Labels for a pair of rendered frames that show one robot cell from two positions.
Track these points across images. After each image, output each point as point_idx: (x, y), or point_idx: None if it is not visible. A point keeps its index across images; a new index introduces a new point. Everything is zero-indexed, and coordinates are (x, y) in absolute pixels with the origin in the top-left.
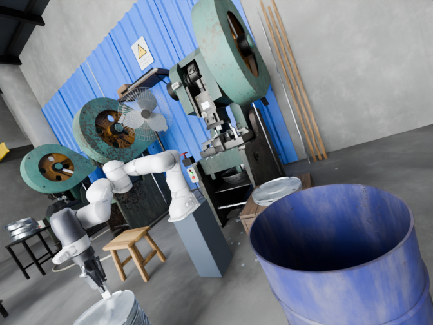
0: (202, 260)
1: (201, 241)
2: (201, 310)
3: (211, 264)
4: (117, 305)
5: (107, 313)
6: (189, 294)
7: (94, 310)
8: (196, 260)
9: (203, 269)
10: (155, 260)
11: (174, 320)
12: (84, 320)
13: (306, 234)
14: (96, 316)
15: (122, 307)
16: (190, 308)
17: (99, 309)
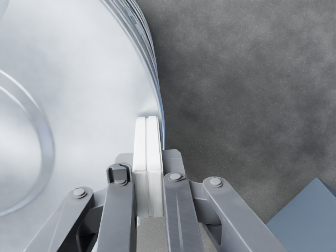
0: (315, 242)
1: None
2: (202, 177)
3: (290, 249)
4: (51, 212)
5: (3, 190)
6: (275, 147)
7: (89, 68)
8: (333, 226)
9: (309, 211)
10: None
11: (219, 111)
12: (32, 30)
13: None
14: (7, 128)
15: (19, 244)
16: (226, 152)
17: (74, 109)
